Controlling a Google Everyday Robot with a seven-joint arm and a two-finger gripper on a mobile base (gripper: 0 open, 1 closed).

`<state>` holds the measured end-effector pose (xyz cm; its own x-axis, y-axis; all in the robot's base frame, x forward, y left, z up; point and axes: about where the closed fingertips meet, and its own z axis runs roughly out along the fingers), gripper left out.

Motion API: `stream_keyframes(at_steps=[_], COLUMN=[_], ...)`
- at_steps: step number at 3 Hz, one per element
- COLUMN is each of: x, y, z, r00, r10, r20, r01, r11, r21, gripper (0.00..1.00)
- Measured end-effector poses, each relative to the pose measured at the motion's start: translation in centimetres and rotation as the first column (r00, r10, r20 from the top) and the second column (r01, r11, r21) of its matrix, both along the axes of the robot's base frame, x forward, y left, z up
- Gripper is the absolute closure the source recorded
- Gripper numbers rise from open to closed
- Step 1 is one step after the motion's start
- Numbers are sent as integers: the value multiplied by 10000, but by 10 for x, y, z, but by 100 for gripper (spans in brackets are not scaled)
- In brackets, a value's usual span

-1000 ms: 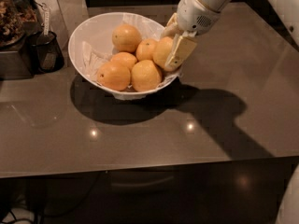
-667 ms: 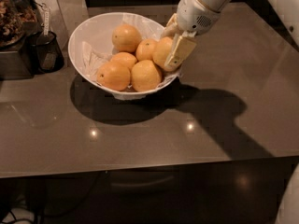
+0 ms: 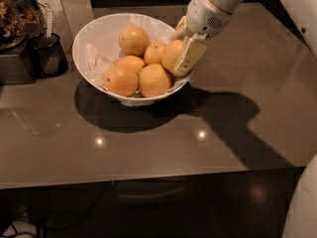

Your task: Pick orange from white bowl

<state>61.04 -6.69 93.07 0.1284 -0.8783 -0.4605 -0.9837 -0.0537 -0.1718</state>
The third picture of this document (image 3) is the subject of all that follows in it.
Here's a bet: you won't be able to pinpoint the orange at bowl back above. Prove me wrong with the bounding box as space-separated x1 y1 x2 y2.
118 26 151 57

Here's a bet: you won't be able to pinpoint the front left orange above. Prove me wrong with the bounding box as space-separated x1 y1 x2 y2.
102 65 139 97

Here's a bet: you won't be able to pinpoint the white bowl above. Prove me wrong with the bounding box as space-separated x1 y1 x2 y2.
72 13 192 107

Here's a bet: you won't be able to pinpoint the small middle orange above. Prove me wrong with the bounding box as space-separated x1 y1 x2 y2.
144 41 166 64

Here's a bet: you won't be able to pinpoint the glass jar with granola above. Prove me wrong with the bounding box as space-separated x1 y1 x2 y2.
0 0 40 52

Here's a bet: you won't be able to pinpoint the centre orange partly hidden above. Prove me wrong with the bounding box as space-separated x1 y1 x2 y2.
118 56 146 74

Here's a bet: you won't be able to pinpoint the black mesh cup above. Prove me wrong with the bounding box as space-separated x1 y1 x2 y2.
29 33 68 77

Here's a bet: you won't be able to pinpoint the front right orange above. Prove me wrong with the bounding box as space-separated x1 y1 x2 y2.
139 63 172 97

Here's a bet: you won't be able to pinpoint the large orange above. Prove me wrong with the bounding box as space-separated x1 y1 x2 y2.
161 40 190 76

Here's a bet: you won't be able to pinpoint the white paper bowl liner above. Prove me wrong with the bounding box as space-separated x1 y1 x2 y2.
87 14 191 106

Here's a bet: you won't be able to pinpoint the black cables on floor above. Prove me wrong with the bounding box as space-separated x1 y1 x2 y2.
0 211 51 238

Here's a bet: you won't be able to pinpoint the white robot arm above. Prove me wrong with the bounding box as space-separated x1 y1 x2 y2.
171 0 317 238

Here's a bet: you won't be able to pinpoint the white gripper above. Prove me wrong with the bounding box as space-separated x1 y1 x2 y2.
170 0 232 75

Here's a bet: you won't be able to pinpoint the white tag in cup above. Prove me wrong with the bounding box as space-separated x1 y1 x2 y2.
45 3 53 38

